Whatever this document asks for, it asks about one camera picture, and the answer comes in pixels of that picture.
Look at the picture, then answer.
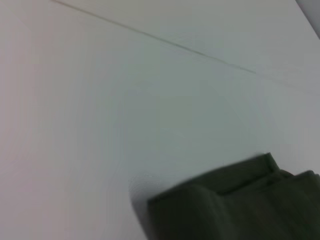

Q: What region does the dark green t-shirt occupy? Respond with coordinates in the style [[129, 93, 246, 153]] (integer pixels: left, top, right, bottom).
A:
[[146, 151, 320, 240]]

